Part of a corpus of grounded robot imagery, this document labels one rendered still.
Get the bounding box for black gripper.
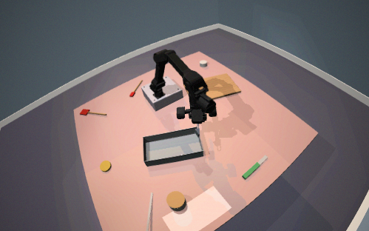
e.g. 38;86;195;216
177;102;217;119

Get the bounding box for light brown wooden board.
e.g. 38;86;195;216
204;73;241;100

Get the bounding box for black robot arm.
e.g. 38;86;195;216
149;49;216;124

